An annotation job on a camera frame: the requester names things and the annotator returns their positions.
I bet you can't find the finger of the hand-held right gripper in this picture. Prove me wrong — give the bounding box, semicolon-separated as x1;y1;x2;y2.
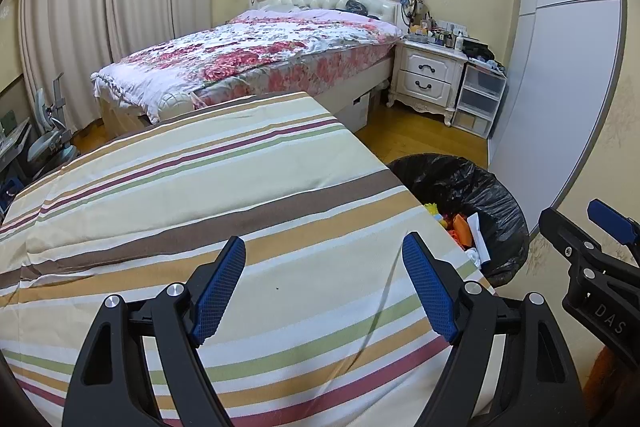
586;199;640;258
538;207;607;276

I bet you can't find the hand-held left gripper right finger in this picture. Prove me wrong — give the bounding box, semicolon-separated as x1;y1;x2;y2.
401;232;586;427

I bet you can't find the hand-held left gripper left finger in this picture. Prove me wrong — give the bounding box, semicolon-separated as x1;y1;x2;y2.
61;235;248;427

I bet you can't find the orange packet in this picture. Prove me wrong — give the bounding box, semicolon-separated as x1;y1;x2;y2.
447;214;473;248

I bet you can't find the bin with black bag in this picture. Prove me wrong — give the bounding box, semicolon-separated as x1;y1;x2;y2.
387;153;530;288

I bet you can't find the person's right forearm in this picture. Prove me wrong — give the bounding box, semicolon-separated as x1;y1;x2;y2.
589;347;626;427

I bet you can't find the striped bedsheet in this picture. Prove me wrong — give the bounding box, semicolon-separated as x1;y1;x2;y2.
0;92;506;427

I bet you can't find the plastic drawer unit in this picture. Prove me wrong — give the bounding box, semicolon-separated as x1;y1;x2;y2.
452;59;508;140

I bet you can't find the white wardrobe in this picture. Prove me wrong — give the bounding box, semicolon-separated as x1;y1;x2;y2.
487;0;628;202

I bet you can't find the white cardboard box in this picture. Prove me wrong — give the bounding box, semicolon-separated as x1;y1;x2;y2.
332;89;373;132

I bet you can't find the black pouch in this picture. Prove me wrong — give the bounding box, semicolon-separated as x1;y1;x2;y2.
462;39;496;62

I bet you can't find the white nightstand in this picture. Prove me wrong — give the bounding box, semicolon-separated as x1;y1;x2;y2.
387;38;468;125

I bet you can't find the grey desk chair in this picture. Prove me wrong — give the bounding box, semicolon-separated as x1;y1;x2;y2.
25;74;78;165

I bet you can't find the floral blanket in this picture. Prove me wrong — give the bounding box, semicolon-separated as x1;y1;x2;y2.
92;9;403;118

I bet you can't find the cluster of small bottles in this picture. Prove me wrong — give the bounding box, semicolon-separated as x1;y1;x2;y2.
407;0;468;50

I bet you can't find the white desk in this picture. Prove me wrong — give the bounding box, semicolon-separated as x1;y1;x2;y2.
0;117;31;168

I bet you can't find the pink blanket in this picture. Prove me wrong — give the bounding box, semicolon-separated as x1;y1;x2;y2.
227;7;401;32

